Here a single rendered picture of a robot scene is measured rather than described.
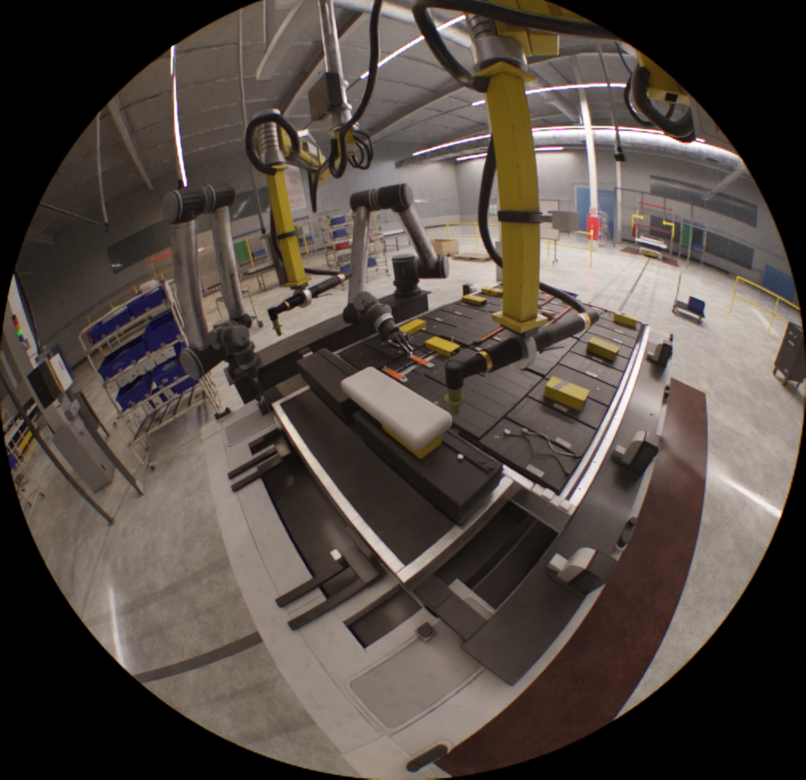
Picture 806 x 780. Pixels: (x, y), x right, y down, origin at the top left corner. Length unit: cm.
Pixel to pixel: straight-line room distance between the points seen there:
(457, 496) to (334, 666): 55
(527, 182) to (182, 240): 132
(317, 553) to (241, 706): 134
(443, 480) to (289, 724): 164
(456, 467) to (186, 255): 138
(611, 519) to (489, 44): 112
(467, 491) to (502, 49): 83
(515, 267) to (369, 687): 95
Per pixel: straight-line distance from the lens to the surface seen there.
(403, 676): 78
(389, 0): 899
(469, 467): 64
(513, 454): 81
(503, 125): 52
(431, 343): 130
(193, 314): 156
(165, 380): 308
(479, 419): 89
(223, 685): 207
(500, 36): 58
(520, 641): 76
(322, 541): 99
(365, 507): 74
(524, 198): 49
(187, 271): 147
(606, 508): 95
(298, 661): 86
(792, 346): 621
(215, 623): 212
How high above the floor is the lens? 161
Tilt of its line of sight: 33 degrees down
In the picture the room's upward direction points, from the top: 9 degrees counter-clockwise
